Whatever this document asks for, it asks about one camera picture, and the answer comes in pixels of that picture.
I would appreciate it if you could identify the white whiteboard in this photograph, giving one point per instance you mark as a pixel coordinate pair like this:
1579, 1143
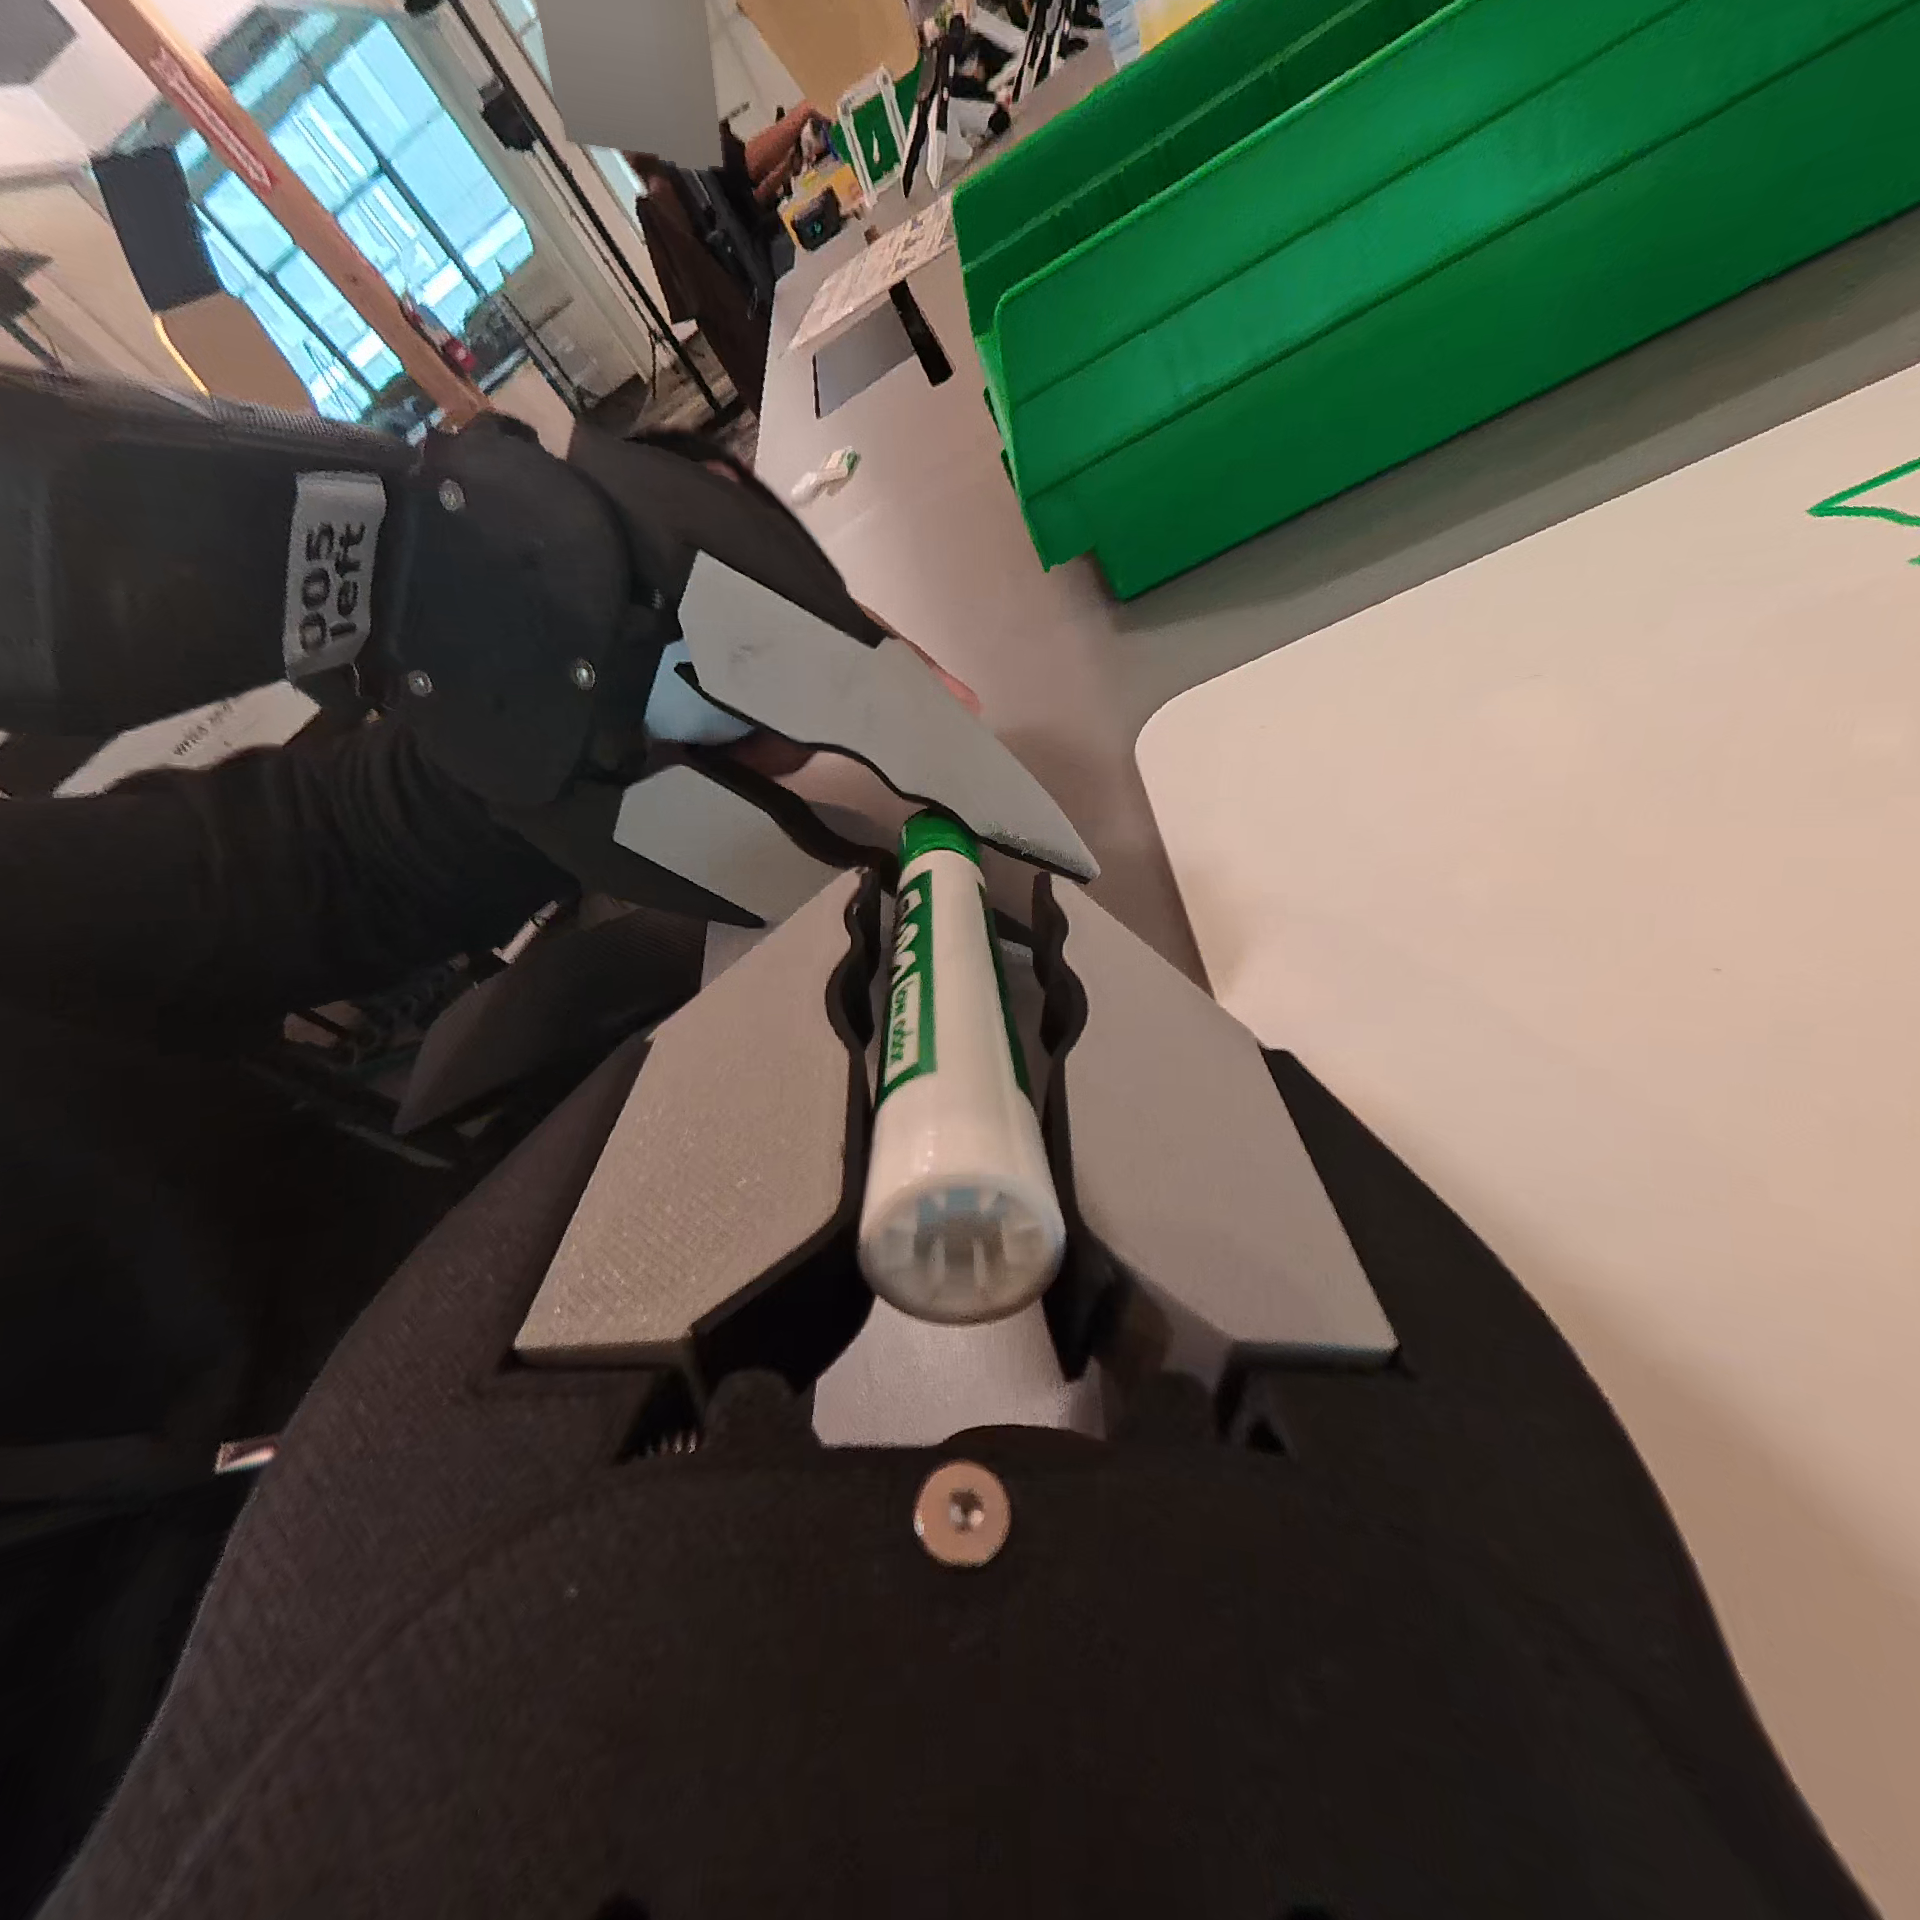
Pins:
1576, 974

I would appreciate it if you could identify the tan board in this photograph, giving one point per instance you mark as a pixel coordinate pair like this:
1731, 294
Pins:
827, 30

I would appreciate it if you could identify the green plastic bin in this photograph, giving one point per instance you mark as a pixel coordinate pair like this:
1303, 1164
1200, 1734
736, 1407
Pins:
1200, 119
1424, 346

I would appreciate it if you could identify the green marker cap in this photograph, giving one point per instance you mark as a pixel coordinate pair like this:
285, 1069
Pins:
940, 839

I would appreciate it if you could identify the black light box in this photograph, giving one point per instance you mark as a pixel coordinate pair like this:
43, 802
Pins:
155, 225

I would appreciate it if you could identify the small white wrapper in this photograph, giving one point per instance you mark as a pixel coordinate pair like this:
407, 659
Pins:
827, 477

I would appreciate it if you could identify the clear acrylic holder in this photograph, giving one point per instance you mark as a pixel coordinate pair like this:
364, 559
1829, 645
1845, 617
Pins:
878, 129

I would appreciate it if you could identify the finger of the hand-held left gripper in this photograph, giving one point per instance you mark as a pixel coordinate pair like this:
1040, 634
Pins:
691, 827
869, 706

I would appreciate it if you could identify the white dry-erase marker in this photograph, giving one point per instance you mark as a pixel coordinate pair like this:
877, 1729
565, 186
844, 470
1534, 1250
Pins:
962, 1141

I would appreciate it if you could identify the yellow black device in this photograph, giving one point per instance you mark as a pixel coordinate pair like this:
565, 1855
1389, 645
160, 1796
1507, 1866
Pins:
820, 218

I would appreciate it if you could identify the printed paper sheet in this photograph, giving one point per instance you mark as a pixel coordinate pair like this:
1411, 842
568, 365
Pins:
878, 271

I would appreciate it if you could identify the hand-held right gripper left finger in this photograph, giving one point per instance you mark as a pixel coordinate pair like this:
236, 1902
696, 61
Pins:
706, 1185

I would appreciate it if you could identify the black tripod stand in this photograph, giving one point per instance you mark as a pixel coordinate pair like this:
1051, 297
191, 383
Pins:
586, 195

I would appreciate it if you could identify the dark jacket on chair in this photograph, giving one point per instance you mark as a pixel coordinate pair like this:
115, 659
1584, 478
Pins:
706, 285

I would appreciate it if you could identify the person's left forearm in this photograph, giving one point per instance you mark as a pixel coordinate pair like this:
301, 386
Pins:
224, 869

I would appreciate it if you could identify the wooden post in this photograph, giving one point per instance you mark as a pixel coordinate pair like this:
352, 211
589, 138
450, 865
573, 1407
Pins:
285, 211

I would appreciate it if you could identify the black white device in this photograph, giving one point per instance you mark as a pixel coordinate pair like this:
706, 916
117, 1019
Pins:
931, 119
1044, 45

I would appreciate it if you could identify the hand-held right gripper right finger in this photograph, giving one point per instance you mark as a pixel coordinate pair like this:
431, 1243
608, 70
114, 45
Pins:
1215, 1201

